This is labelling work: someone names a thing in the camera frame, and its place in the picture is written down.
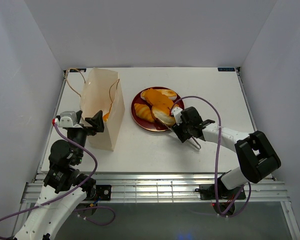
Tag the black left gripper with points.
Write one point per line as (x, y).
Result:
(97, 121)

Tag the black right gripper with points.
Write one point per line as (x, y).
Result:
(177, 130)

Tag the small round sugared bun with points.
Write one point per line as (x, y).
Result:
(105, 117)

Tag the metal serving tongs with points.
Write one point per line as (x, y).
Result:
(195, 143)

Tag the large round orange bun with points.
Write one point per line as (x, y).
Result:
(162, 116)

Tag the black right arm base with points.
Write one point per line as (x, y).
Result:
(207, 192)

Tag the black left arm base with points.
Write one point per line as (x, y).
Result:
(100, 193)

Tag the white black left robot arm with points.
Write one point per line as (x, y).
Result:
(64, 187)

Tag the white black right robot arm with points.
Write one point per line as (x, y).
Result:
(256, 156)

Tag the white paper bag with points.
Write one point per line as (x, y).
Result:
(102, 91)

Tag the flat toasted white bread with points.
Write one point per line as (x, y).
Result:
(167, 92)

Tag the flat orange oval bread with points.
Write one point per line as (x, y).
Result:
(155, 98)

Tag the dark red round plate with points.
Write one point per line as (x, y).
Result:
(156, 126)

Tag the blue label sticker left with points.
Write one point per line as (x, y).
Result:
(78, 70)

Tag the blue label sticker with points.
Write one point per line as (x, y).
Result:
(78, 70)
(226, 69)

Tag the striped golden croissant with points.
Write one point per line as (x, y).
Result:
(143, 112)

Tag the blue label sticker right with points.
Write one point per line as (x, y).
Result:
(226, 69)

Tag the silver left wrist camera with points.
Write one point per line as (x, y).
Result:
(66, 120)

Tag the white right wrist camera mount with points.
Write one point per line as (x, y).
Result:
(177, 113)

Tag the aluminium front frame rail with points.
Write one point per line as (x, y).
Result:
(180, 188)

